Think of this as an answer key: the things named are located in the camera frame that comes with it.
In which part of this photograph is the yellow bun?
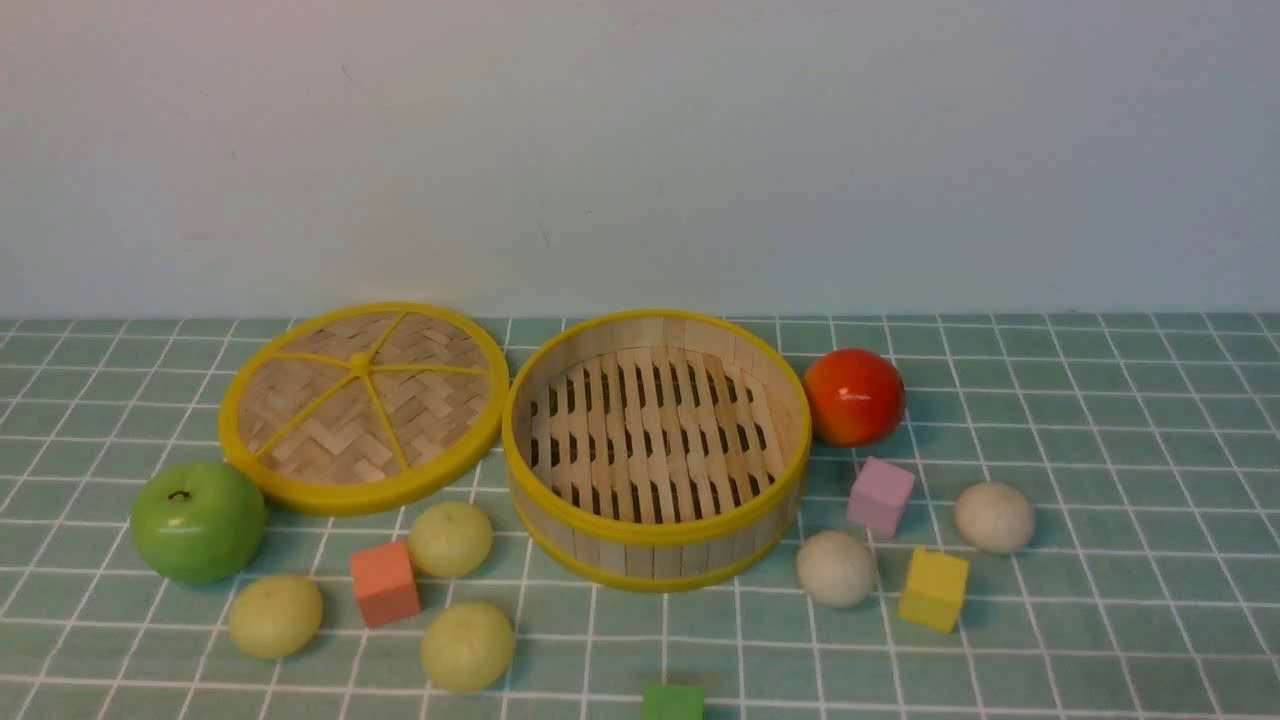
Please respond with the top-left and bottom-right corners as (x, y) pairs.
(406, 501), (495, 578)
(227, 574), (324, 659)
(420, 602), (516, 694)

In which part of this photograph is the white bun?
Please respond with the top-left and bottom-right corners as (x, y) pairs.
(795, 530), (878, 609)
(954, 482), (1036, 555)

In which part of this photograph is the bamboo steamer tray yellow rim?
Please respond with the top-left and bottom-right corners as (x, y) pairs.
(500, 310), (813, 593)

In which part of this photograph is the bamboo steamer lid yellow rim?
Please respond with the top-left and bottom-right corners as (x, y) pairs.
(218, 302), (509, 516)

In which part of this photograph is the red orange tomato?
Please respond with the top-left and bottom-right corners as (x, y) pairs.
(803, 348), (908, 448)

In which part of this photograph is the pink cube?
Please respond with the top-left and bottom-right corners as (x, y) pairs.
(846, 457), (916, 539)

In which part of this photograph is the orange cube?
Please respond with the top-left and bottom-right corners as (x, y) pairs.
(349, 541), (422, 629)

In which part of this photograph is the green cube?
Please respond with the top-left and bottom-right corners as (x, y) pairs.
(643, 683), (705, 720)

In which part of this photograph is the yellow cube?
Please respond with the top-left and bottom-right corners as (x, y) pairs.
(899, 547), (970, 634)

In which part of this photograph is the green checkered tablecloth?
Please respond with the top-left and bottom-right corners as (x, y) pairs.
(1, 313), (1279, 719)

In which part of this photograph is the green apple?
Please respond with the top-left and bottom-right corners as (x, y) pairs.
(129, 461), (268, 585)

